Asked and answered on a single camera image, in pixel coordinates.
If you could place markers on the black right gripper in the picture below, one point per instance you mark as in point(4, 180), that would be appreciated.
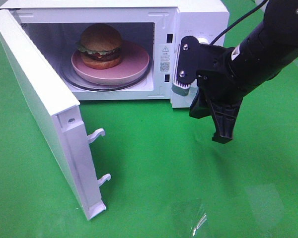
point(218, 95)

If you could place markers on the white microwave knob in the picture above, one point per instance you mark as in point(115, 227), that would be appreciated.
point(203, 40)

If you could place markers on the pink round plate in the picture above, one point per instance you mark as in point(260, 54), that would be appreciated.
point(134, 64)

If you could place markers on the burger with lettuce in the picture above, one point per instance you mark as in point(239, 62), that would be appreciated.
point(100, 46)

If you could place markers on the white microwave door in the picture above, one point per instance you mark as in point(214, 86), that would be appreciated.
point(56, 111)

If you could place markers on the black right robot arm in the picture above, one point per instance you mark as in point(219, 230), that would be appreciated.
point(270, 47)

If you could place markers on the warning label with QR code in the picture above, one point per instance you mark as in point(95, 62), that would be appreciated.
point(164, 58)

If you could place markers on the clear tape strip front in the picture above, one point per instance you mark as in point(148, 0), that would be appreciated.
point(190, 219)

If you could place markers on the white microwave oven body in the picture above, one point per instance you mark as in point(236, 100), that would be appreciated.
point(55, 26)

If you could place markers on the glass microwave turntable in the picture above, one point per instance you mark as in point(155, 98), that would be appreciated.
point(144, 83)

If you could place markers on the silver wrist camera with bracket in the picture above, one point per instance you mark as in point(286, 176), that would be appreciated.
point(190, 60)

